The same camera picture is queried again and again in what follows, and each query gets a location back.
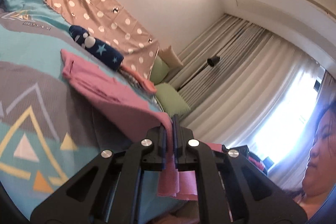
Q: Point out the navy star folded garment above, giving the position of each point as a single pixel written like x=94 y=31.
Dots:
x=101 y=50

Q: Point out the black floor lamp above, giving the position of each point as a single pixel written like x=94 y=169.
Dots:
x=211 y=62

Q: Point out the beige pillow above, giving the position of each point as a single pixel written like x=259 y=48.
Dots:
x=170 y=58

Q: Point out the coral folded garment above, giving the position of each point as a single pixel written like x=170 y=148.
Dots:
x=146 y=84

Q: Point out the teal grey patterned bedspread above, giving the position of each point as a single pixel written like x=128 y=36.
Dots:
x=49 y=131

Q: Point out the pink polka dot sheet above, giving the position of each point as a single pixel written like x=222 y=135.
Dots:
x=109 y=21

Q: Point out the person face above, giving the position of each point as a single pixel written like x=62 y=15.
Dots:
x=319 y=177

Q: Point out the pink shirt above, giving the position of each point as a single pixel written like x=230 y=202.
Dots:
x=110 y=87

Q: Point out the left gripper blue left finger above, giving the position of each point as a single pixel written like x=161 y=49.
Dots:
x=162 y=146

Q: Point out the beige curtain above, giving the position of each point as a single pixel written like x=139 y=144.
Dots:
x=265 y=93

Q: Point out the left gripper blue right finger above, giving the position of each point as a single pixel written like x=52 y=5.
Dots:
x=176 y=139

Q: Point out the green pillow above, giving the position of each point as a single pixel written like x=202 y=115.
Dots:
x=171 y=101
x=159 y=71

